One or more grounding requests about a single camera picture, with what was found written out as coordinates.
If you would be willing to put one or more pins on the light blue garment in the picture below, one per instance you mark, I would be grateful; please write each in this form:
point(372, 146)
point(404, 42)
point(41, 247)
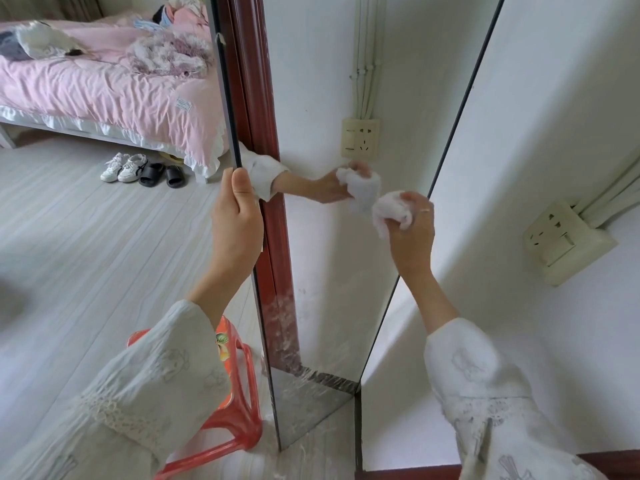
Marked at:
point(147, 24)

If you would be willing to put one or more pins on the grey cream striped curtain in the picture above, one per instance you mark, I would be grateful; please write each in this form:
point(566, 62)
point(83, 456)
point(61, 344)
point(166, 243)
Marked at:
point(45, 5)

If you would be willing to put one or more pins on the person's left hand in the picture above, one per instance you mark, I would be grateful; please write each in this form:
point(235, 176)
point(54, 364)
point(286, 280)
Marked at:
point(237, 229)

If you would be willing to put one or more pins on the red floral plastic stool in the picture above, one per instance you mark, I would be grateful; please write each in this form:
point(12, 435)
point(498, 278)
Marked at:
point(240, 414)

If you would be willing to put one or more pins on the black garment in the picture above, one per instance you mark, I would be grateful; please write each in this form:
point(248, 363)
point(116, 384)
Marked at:
point(159, 14)

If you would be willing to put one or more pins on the black-framed mirror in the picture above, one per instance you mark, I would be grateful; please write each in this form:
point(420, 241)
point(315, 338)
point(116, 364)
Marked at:
point(340, 294)

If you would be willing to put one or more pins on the white crumpled garment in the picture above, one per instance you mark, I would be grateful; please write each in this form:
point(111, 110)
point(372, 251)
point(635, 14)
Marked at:
point(47, 42)

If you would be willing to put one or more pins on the beige wall socket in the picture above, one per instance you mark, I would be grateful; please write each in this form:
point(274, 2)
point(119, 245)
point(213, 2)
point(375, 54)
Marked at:
point(565, 244)

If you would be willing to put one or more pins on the person's right hand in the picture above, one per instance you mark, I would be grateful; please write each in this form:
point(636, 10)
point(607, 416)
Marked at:
point(415, 244)

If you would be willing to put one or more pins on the white wiping cloth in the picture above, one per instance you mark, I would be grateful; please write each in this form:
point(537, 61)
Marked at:
point(390, 209)

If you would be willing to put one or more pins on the purple white fuzzy garment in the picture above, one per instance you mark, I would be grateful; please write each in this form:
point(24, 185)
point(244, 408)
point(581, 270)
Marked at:
point(167, 54)

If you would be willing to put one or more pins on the pink padded jacket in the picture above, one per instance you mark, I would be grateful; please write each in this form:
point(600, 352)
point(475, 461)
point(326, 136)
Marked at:
point(187, 17)

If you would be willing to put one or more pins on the black slipper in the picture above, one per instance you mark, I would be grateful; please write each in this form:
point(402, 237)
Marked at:
point(175, 178)
point(151, 176)

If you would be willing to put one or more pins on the yellow slippers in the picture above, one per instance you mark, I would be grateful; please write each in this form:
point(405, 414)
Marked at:
point(172, 158)

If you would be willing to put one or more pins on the person's right forearm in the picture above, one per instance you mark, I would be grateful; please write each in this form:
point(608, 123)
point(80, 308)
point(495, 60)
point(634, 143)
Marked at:
point(435, 304)

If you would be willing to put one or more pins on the person's left forearm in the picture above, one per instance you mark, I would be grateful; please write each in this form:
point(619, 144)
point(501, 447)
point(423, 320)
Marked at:
point(165, 364)

